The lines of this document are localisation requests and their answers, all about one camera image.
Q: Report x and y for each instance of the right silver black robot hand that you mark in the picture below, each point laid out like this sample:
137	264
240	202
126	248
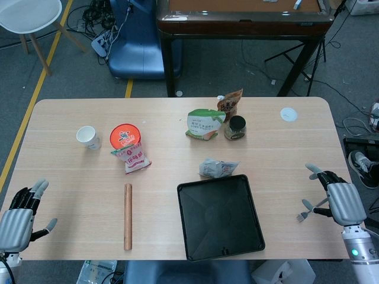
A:
345	204

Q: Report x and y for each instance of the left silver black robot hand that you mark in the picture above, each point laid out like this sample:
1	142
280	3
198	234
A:
14	227

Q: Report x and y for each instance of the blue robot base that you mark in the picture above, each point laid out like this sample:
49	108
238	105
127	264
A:
139	44

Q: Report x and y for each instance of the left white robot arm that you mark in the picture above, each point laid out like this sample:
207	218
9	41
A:
7	266

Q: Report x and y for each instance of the black square tray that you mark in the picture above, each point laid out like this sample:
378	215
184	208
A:
220	219

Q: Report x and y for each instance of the black white sneaker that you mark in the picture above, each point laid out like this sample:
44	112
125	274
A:
364	168

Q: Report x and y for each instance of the grey plastic fork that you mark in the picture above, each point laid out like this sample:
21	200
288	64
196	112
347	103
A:
302	216

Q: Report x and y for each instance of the black floor pedal box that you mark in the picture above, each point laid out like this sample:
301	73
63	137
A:
359	143

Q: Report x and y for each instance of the white cardboard box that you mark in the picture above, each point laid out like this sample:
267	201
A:
284	273

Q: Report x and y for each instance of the clear plastic bag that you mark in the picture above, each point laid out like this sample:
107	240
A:
97	272

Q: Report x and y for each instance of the white round table grommet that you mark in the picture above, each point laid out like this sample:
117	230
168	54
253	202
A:
288	114

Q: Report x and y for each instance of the wooden rolling pin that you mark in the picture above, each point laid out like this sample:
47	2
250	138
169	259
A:
128	217

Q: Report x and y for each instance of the white paper cup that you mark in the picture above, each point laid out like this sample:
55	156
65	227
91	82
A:
87	137

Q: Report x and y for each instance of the glass spice jar black lid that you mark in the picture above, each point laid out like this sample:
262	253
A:
236	127

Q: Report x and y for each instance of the pink white snack bag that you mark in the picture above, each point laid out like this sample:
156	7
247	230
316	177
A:
134	161

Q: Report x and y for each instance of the orange lidded round tub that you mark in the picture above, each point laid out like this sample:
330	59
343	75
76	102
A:
124	136

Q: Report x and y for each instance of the brown spout pouch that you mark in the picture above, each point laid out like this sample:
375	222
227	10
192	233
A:
231	103

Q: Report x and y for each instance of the black tripod stand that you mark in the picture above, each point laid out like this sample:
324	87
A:
296	56

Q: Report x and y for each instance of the green white corn starch bag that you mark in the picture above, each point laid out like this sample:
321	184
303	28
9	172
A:
202	124

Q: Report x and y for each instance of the white floor disc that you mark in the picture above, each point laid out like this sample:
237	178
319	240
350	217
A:
179	93

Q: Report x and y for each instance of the white power strip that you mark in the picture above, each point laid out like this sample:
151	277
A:
102	44

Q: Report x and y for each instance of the dark wood mahjong table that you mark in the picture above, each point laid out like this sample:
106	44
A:
237	20

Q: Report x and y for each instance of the white chair wooden legs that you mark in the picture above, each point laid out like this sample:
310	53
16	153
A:
28	14

